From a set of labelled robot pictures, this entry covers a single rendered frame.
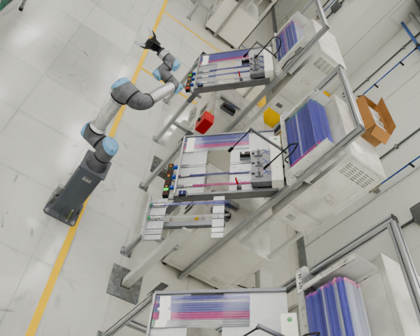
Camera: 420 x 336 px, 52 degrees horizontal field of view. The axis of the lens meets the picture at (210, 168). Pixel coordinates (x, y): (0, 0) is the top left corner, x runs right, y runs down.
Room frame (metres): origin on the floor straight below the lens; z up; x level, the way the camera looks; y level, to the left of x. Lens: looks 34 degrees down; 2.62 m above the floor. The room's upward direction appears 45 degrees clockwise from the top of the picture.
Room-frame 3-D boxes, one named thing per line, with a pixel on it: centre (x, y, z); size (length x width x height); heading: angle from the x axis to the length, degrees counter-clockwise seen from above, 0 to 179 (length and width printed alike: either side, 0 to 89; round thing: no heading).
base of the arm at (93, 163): (2.17, 0.56, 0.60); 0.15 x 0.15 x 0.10
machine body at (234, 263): (2.88, -0.40, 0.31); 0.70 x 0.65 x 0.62; 24
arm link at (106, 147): (2.17, 0.57, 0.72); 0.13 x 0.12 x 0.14; 89
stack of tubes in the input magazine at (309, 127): (2.77, -0.31, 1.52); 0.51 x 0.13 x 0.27; 24
